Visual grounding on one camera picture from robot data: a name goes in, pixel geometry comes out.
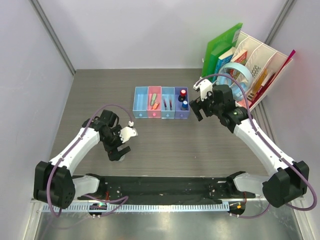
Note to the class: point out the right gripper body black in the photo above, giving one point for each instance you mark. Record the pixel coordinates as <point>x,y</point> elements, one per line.
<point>208,105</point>

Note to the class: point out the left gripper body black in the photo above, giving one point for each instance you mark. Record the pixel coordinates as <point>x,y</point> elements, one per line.
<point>111,143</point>

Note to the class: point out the blue small object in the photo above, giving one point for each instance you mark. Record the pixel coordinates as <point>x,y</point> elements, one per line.
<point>184,106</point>

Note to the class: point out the red black stamp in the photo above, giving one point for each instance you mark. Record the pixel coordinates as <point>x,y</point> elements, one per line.
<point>182,95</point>

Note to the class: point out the light blue front bin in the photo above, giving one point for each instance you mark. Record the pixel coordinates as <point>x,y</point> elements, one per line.
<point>140,103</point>

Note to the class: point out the light blue bin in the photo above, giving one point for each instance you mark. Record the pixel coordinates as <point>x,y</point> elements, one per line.
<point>140,103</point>
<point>167,93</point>

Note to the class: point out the purple plastic bin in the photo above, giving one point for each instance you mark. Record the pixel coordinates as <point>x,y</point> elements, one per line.
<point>178,113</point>

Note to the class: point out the pink plastic bin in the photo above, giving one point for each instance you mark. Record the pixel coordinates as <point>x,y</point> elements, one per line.
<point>154,113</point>

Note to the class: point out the green mini highlighter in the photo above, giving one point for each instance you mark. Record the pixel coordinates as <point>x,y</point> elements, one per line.
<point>153,99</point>

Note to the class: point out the clear paperclip jar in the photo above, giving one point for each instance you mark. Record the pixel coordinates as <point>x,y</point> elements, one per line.
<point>122,158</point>

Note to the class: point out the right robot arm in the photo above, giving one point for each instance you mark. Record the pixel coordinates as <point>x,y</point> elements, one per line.
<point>285,180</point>

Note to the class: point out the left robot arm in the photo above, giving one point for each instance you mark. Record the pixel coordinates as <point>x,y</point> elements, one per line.
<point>54,181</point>

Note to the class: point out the pink eraser block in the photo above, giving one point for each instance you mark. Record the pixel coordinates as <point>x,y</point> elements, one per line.
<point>242,103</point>

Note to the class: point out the red cover book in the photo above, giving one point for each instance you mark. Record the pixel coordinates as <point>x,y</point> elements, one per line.
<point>240,58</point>

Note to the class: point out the blue spine book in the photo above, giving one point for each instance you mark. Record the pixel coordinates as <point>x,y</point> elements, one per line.
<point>224,59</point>

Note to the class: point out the yellow booklet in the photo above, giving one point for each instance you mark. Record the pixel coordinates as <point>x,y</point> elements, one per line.
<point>259,81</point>

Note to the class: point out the red transparent folder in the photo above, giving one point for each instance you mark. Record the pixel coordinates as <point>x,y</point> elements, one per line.
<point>274,67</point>

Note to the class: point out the green plastic folder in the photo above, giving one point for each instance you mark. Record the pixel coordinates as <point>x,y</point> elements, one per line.
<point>218,46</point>

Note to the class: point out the white desk file organizer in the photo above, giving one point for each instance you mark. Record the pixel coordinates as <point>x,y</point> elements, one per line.
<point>258,56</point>

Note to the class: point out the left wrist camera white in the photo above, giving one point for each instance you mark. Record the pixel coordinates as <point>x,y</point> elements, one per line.
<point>127,133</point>

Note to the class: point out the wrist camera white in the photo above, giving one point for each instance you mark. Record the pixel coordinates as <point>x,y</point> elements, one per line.
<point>127,133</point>
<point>203,86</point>

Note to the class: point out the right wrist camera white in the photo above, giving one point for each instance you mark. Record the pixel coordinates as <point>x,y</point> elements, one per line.
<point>203,86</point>

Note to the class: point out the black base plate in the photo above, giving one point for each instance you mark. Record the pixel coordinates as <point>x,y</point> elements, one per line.
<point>150,190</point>

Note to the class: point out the white slotted cable duct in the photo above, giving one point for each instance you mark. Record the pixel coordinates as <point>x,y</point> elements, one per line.
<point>95,207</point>

